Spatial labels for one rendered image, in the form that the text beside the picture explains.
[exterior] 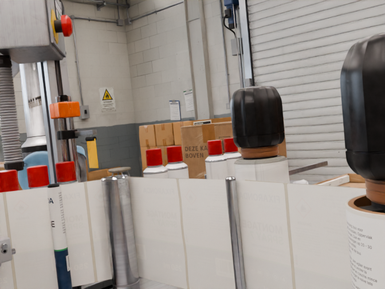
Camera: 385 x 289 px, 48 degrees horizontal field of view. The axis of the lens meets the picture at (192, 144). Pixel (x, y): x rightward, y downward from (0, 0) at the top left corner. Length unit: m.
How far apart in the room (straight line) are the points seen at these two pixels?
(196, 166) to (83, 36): 6.13
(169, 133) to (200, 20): 2.32
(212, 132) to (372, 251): 1.14
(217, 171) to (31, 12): 0.51
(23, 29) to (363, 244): 0.66
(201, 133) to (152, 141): 3.54
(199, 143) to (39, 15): 0.79
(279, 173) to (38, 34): 0.46
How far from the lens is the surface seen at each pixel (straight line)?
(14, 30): 0.81
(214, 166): 1.01
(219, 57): 6.41
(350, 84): 0.30
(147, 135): 5.02
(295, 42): 5.56
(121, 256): 0.63
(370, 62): 0.29
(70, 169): 0.79
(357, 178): 1.83
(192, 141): 1.47
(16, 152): 0.86
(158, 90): 7.31
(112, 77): 7.64
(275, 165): 0.67
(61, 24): 0.82
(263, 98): 0.67
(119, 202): 0.61
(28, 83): 1.10
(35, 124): 1.09
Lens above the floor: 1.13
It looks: 3 degrees down
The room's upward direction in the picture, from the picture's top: 6 degrees counter-clockwise
